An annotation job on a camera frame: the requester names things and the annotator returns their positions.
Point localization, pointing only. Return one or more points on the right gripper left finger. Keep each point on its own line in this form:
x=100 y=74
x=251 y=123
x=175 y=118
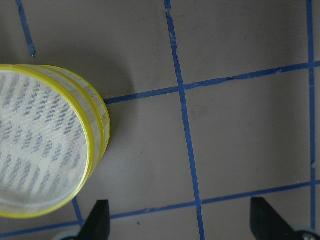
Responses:
x=98 y=223

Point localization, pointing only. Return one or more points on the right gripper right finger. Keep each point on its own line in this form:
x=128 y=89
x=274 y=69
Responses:
x=267 y=224

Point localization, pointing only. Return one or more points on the yellow steamer basket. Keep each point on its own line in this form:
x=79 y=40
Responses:
x=51 y=133

